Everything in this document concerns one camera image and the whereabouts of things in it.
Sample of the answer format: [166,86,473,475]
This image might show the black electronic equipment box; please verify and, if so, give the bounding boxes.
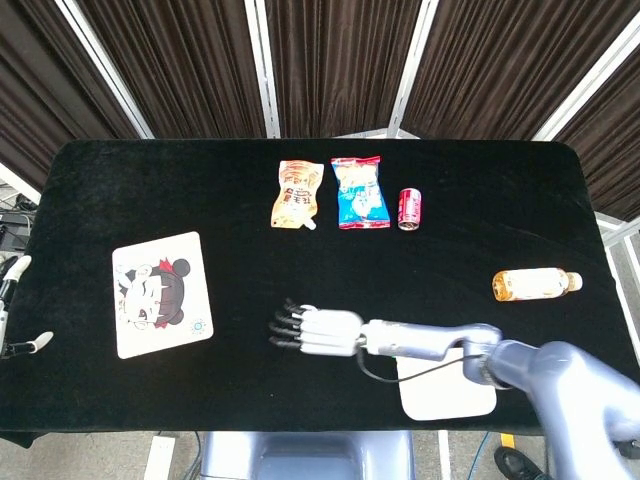
[0,197,39,256]

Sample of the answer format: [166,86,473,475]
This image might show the white partition frame post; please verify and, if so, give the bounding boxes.
[531,22,640,143]
[243,0,282,140]
[385,0,439,140]
[53,0,155,140]

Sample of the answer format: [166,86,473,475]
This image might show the amber tea bottle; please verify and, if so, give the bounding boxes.
[491,266,584,304]

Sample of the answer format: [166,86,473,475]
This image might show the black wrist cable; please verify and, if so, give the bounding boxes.
[355,347,489,385]

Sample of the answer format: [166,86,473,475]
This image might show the black velvet tablecloth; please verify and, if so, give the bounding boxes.
[0,138,627,450]

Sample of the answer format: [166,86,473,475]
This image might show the white square pad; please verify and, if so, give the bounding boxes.
[397,347,498,422]

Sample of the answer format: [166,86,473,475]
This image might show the white metal frame structure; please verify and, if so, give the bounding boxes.
[593,211,640,349]

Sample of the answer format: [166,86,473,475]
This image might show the brown pleated curtain panel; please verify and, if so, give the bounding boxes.
[549,42,640,222]
[74,0,267,140]
[0,0,142,192]
[399,0,632,142]
[264,0,426,139]

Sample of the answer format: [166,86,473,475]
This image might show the cartoon character mat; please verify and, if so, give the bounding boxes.
[111,230,215,361]

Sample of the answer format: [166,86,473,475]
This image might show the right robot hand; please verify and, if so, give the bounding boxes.
[268,298,367,358]

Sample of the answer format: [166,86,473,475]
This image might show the orange spouted drink pouch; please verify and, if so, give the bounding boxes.
[270,159,325,232]

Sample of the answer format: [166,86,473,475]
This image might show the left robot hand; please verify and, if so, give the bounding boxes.
[0,254,55,359]

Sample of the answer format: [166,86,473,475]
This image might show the blue floor cable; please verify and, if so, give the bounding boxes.
[467,431,494,480]

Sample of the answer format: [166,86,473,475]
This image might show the silver robot torso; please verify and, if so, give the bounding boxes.
[199,429,416,480]

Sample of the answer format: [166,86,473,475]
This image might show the black shoe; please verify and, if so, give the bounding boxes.
[493,446,549,480]

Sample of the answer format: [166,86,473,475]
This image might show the blue snack bag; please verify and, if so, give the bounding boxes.
[330,155,392,231]

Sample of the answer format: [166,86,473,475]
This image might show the red soda can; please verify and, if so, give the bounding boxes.
[397,187,423,232]

